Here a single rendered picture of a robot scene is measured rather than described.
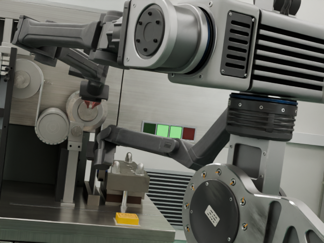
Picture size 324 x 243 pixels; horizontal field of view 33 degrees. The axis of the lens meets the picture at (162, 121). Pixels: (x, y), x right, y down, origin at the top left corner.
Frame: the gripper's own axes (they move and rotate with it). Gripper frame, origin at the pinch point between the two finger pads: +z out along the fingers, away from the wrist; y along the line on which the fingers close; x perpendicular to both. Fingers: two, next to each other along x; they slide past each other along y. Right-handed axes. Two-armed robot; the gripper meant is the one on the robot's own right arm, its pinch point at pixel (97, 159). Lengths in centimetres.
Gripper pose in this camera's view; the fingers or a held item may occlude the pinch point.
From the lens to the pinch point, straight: 210.0
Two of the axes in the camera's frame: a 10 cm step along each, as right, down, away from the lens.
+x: 0.1, -9.0, 4.4
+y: 9.7, 1.1, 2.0
